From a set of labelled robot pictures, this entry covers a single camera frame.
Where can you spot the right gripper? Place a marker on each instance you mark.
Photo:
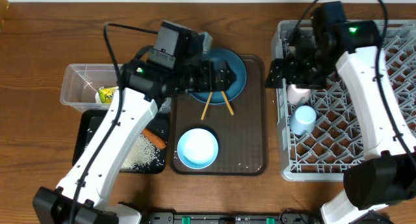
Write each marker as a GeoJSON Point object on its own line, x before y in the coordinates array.
{"type": "Point", "coordinates": [289, 64]}

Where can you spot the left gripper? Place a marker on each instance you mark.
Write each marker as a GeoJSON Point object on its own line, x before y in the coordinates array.
{"type": "Point", "coordinates": [210, 82]}

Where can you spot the pink cup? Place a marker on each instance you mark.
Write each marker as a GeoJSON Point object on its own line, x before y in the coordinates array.
{"type": "Point", "coordinates": [295, 94]}

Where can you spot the light blue cup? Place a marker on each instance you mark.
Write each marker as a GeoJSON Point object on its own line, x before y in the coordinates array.
{"type": "Point", "coordinates": [303, 120]}

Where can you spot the yellow green snack wrapper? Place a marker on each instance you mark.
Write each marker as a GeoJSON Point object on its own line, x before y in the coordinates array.
{"type": "Point", "coordinates": [107, 94]}

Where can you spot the orange carrot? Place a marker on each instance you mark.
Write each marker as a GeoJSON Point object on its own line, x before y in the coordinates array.
{"type": "Point", "coordinates": [154, 139]}

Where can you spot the light blue bowl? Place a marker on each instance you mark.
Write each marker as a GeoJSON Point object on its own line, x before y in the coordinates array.
{"type": "Point", "coordinates": [197, 148]}

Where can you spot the pile of white rice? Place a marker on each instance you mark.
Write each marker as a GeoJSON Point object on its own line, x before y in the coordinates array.
{"type": "Point", "coordinates": [145, 156]}

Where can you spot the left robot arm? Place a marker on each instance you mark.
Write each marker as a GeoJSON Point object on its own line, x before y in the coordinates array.
{"type": "Point", "coordinates": [82, 196]}

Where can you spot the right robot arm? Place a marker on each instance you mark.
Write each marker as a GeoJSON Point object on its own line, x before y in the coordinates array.
{"type": "Point", "coordinates": [353, 50]}

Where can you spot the grey dishwasher rack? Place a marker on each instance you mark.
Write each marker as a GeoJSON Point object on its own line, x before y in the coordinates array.
{"type": "Point", "coordinates": [336, 143]}

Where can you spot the left wooden chopstick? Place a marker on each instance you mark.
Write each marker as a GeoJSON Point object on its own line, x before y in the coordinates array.
{"type": "Point", "coordinates": [206, 106]}

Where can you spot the wooden chopstick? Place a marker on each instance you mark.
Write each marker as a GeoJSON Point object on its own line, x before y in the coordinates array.
{"type": "Point", "coordinates": [227, 103]}
{"type": "Point", "coordinates": [206, 106]}

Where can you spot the dark blue plate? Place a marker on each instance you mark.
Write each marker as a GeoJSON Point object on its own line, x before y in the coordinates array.
{"type": "Point", "coordinates": [236, 65]}

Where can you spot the right wooden chopstick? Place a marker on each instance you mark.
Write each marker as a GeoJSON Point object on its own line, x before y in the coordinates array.
{"type": "Point", "coordinates": [227, 103]}

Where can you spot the brown serving tray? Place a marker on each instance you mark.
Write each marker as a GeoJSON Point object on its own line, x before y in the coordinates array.
{"type": "Point", "coordinates": [242, 137]}

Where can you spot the clear plastic bin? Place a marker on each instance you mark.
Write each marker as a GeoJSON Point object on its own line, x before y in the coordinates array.
{"type": "Point", "coordinates": [82, 81]}

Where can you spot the black plastic tray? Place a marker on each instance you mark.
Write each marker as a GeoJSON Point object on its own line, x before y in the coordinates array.
{"type": "Point", "coordinates": [91, 120]}

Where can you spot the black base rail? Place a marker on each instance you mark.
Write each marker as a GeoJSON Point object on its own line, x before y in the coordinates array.
{"type": "Point", "coordinates": [283, 218]}

